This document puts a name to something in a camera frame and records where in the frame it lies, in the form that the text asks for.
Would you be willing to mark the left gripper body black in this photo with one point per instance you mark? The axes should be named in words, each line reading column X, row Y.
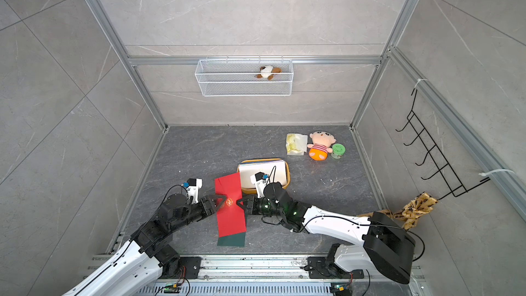
column 193, row 214

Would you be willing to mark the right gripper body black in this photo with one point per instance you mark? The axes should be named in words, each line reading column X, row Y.
column 263, row 207

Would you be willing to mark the yellow plastic storage box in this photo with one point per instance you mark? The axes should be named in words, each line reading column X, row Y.
column 256, row 174

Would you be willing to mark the red envelope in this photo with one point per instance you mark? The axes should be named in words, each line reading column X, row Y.
column 230, row 217

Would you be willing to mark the dark green envelope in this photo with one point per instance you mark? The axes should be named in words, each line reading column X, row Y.
column 233, row 240

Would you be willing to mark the cream white envelope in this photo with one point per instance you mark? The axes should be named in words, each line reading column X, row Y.
column 278, row 168

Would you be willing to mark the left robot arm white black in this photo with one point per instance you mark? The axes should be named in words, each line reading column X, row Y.
column 142, row 258

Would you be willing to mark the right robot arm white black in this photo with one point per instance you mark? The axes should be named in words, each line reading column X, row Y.
column 374, row 240

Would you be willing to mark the plush doll orange pink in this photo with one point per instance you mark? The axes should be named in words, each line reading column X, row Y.
column 321, row 144

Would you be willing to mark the left green circuit board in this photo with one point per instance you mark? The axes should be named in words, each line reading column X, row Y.
column 171, row 289

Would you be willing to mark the green circuit board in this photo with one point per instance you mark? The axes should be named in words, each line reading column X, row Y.
column 171, row 289
column 341, row 290

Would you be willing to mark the green round lid container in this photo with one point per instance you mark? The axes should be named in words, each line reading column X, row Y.
column 338, row 151

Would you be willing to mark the right green circuit board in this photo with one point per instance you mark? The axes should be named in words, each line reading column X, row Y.
column 341, row 290

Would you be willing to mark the small brown white plush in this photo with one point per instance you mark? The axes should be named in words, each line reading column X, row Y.
column 268, row 72

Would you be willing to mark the yellow black patterned cloth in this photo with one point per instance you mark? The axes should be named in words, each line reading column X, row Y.
column 406, row 218

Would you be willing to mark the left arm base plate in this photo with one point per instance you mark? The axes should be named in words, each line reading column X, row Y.
column 183, row 267

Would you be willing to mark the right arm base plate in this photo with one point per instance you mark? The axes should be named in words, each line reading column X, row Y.
column 320, row 268

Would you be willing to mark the white wire mesh basket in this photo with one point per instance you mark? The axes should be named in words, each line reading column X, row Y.
column 230, row 77

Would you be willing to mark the black wire hook rack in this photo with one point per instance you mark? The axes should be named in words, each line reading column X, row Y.
column 441, row 166

